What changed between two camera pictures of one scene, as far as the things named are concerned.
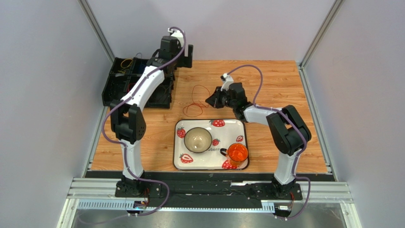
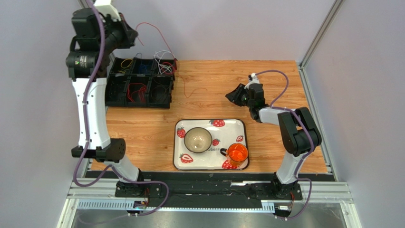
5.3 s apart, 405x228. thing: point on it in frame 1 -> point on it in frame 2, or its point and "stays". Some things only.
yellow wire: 123,60 stays
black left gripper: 184,61 -> 130,35
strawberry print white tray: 224,132 stays
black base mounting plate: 224,188 stays
